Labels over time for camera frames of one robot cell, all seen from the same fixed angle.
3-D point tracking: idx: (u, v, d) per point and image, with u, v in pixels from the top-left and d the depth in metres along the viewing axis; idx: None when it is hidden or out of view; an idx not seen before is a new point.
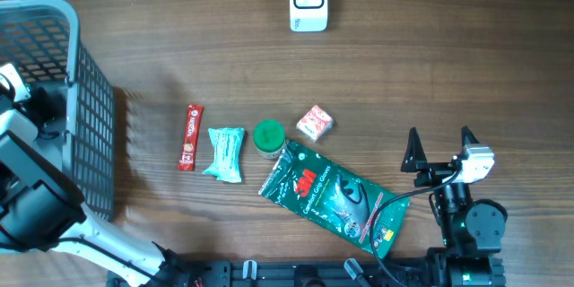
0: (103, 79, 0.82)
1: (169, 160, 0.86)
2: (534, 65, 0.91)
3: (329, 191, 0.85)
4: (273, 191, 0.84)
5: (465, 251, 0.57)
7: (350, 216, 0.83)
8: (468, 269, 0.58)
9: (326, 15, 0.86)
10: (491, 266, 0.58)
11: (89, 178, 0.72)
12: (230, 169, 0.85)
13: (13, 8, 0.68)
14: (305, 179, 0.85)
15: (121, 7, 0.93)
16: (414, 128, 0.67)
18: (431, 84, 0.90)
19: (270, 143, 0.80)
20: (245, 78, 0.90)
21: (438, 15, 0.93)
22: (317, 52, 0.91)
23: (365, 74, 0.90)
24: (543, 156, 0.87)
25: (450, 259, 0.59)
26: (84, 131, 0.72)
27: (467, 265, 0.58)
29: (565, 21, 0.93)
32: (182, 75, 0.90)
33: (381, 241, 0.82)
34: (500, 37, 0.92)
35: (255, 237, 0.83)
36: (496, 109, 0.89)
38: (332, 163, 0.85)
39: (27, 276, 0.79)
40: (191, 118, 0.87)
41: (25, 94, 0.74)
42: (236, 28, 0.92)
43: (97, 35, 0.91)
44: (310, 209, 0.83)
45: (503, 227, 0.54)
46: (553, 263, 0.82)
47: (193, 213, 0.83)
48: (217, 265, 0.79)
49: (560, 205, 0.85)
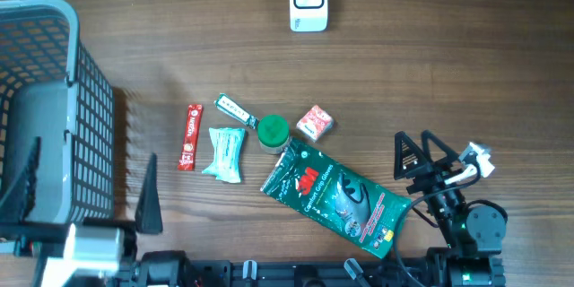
0: (103, 79, 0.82)
1: (169, 160, 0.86)
2: (534, 65, 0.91)
3: (331, 190, 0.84)
4: (274, 188, 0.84)
5: (465, 254, 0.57)
7: (350, 216, 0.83)
8: (470, 269, 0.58)
9: (326, 14, 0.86)
10: (491, 266, 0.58)
11: (89, 178, 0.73)
12: (230, 169, 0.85)
13: (13, 8, 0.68)
14: (308, 178, 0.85)
15: (120, 7, 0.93)
16: (400, 133, 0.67)
18: (431, 84, 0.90)
19: (277, 139, 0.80)
20: (245, 78, 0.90)
21: (438, 16, 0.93)
22: (317, 52, 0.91)
23: (365, 74, 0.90)
24: (543, 156, 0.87)
25: (452, 259, 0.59)
26: (84, 130, 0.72)
27: (466, 265, 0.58)
29: (565, 20, 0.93)
32: (182, 75, 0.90)
33: (381, 241, 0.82)
34: (500, 37, 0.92)
35: (254, 237, 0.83)
36: (496, 109, 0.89)
38: (334, 163, 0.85)
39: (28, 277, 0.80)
40: (191, 118, 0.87)
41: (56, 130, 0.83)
42: (237, 28, 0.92)
43: (96, 35, 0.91)
44: (312, 207, 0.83)
45: (504, 229, 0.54)
46: (553, 263, 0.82)
47: (193, 213, 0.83)
48: (217, 265, 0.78)
49: (560, 205, 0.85)
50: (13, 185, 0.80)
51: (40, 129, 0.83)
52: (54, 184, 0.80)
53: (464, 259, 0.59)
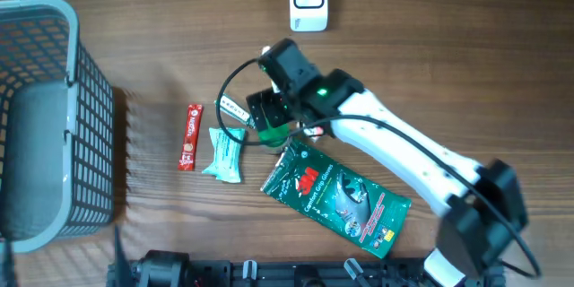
0: (103, 79, 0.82)
1: (169, 160, 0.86)
2: (534, 65, 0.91)
3: (331, 190, 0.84)
4: (275, 188, 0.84)
5: (300, 70, 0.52)
7: (351, 216, 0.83)
8: (328, 86, 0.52)
9: (326, 15, 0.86)
10: (344, 82, 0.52)
11: (89, 178, 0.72)
12: (230, 169, 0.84)
13: (13, 8, 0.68)
14: (308, 178, 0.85)
15: (121, 7, 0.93)
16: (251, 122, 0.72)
18: (431, 84, 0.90)
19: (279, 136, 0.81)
20: (244, 78, 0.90)
21: (438, 15, 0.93)
22: (317, 52, 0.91)
23: (365, 74, 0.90)
24: (543, 156, 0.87)
25: (300, 95, 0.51)
26: (84, 130, 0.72)
27: (322, 85, 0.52)
29: (565, 20, 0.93)
32: (182, 75, 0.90)
33: (381, 241, 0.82)
34: (500, 37, 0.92)
35: (255, 237, 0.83)
36: (496, 109, 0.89)
38: (334, 163, 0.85)
39: (28, 276, 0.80)
40: (191, 118, 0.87)
41: (56, 129, 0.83)
42: (236, 28, 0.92)
43: (97, 35, 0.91)
44: (312, 207, 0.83)
45: (294, 48, 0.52)
46: (553, 263, 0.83)
47: (193, 213, 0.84)
48: (217, 265, 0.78)
49: (560, 204, 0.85)
50: (12, 185, 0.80)
51: (39, 129, 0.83)
52: (53, 184, 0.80)
53: (308, 85, 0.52)
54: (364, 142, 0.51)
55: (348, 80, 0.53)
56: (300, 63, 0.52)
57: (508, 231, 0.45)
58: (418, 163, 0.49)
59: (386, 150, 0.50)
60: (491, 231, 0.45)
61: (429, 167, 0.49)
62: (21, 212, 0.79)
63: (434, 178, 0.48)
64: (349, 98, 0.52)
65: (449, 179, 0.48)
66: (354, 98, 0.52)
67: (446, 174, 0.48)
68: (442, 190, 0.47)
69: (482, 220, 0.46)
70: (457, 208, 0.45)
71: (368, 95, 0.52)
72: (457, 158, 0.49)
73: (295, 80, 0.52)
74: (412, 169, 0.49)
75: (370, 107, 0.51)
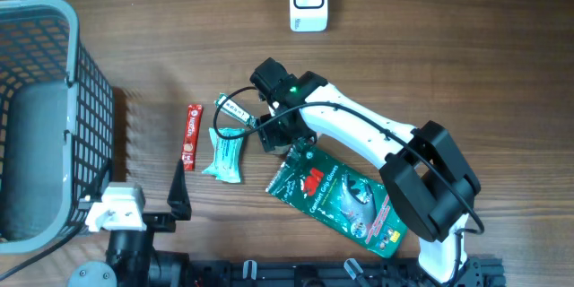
0: (103, 79, 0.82)
1: (169, 160, 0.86)
2: (534, 65, 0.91)
3: (336, 191, 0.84)
4: (281, 189, 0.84)
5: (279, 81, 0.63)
7: (356, 216, 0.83)
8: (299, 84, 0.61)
9: (326, 14, 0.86)
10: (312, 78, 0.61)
11: (89, 178, 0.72)
12: (230, 169, 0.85)
13: (13, 8, 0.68)
14: (313, 178, 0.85)
15: (121, 7, 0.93)
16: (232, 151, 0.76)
18: (431, 84, 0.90)
19: None
20: (244, 78, 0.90)
21: (438, 15, 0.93)
22: (317, 52, 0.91)
23: (365, 74, 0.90)
24: (543, 156, 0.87)
25: (276, 99, 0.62)
26: (84, 130, 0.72)
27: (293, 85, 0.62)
29: (565, 20, 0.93)
32: (183, 75, 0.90)
33: (387, 242, 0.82)
34: (500, 37, 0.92)
35: (255, 238, 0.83)
36: (496, 109, 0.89)
38: (340, 164, 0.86)
39: (27, 276, 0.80)
40: (191, 118, 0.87)
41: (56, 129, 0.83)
42: (236, 28, 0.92)
43: (96, 35, 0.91)
44: (317, 209, 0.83)
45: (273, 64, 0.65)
46: (553, 263, 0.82)
47: (193, 213, 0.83)
48: (217, 265, 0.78)
49: (560, 204, 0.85)
50: (12, 185, 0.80)
51: (39, 129, 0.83)
52: (53, 183, 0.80)
53: (283, 88, 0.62)
54: (325, 125, 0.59)
55: (316, 77, 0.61)
56: (279, 74, 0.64)
57: (456, 198, 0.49)
58: (362, 133, 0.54)
59: (339, 127, 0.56)
60: (439, 198, 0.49)
61: (370, 133, 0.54)
62: (21, 211, 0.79)
63: (376, 143, 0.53)
64: (314, 90, 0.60)
65: (389, 143, 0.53)
66: (317, 90, 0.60)
67: (386, 138, 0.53)
68: (381, 152, 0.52)
69: (433, 189, 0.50)
70: (395, 163, 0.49)
71: (328, 86, 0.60)
72: (399, 125, 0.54)
73: (273, 88, 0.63)
74: (359, 138, 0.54)
75: (330, 95, 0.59)
